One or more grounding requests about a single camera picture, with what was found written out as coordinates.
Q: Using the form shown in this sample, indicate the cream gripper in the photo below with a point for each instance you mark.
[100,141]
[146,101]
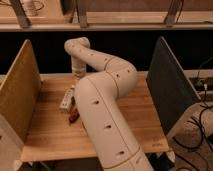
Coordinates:
[79,73]

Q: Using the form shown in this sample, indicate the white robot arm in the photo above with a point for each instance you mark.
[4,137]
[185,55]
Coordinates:
[105,78]

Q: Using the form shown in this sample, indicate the white rectangular box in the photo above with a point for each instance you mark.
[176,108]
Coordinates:
[67,101]

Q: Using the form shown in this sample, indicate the dark red sausage toy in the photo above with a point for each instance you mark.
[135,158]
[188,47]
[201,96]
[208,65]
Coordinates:
[73,116]

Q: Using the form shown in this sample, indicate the left wooden side panel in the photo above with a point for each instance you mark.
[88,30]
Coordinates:
[19,91]

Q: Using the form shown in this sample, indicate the white object on shelf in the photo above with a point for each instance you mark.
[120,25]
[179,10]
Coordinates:
[30,7]

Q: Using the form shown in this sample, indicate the dark right side panel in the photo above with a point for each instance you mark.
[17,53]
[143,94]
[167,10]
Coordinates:
[174,96]

